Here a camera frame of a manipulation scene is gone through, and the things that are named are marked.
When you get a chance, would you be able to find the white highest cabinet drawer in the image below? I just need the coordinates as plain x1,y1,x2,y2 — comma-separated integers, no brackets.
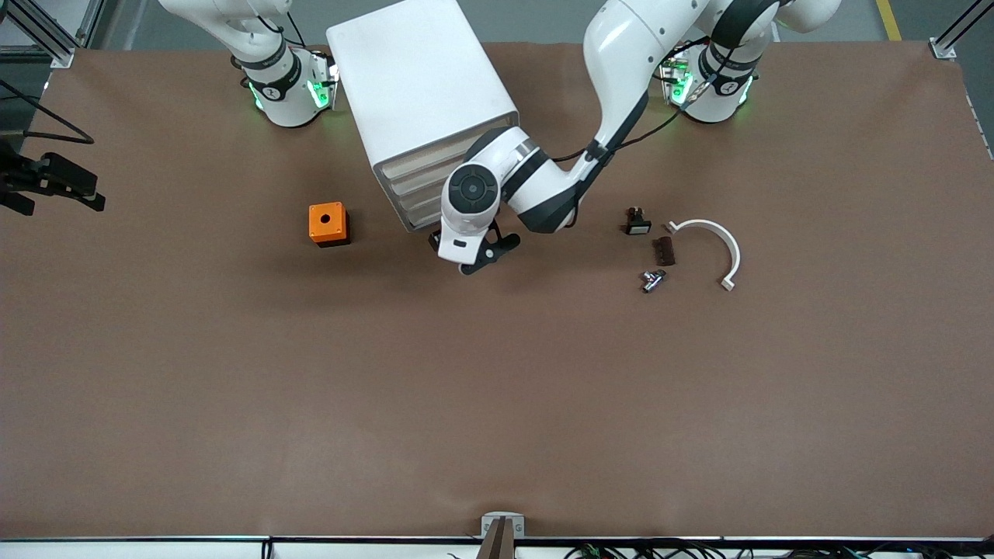
381,140,478,179

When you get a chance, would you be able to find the orange box with hole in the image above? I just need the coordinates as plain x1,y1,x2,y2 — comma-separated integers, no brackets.
308,202,350,248

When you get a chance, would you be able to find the white curved plastic arc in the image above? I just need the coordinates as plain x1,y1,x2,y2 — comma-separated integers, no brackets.
666,219,742,293

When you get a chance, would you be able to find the aluminium frame profile with bracket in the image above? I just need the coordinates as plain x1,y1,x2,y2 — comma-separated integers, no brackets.
930,0,994,59
0,0,76,69

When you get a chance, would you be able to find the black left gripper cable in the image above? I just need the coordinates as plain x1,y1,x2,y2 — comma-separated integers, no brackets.
551,47,715,164

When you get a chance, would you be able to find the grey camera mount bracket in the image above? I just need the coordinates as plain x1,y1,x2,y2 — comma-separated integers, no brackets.
475,512,526,559

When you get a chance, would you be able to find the tangled black cable bundle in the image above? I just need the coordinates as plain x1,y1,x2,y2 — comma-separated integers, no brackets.
447,543,994,559

